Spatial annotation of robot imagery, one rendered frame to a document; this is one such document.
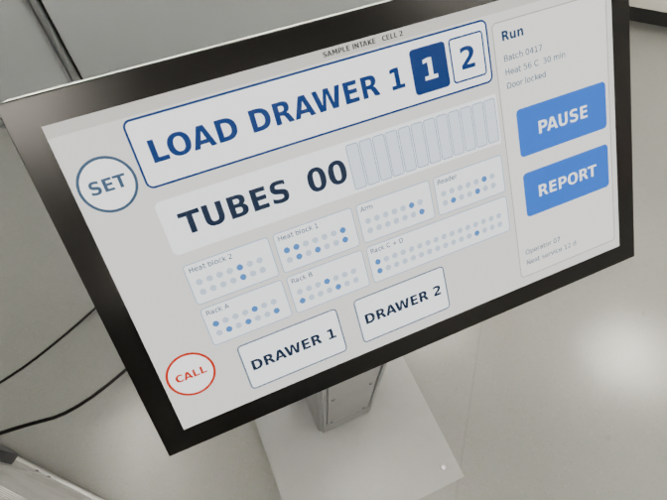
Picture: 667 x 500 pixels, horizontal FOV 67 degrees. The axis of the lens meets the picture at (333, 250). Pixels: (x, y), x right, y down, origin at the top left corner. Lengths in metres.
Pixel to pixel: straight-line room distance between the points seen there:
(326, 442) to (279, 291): 1.01
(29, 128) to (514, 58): 0.38
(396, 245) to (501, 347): 1.18
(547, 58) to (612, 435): 1.29
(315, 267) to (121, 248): 0.15
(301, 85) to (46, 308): 1.47
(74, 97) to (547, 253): 0.44
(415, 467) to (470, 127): 1.09
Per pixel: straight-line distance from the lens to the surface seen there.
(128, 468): 1.53
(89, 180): 0.40
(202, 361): 0.45
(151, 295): 0.42
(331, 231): 0.43
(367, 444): 1.42
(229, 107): 0.39
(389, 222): 0.44
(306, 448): 1.41
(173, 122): 0.39
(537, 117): 0.51
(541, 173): 0.52
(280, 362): 0.46
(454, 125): 0.46
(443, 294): 0.49
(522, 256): 0.53
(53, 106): 0.40
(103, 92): 0.39
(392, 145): 0.43
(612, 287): 1.84
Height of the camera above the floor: 1.44
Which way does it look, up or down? 60 degrees down
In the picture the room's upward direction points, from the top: 2 degrees clockwise
